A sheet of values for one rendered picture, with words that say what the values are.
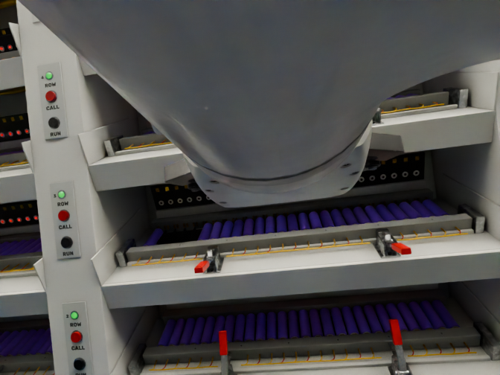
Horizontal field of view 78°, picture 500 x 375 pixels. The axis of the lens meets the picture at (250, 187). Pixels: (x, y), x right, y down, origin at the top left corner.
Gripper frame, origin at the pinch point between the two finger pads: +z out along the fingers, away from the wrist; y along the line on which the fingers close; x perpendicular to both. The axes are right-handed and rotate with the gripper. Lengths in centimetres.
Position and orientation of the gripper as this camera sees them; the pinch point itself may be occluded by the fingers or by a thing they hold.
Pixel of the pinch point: (282, 182)
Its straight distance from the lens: 29.0
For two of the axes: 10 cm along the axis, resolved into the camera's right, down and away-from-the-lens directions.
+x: -0.9, -9.7, 2.3
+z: 1.4, 2.1, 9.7
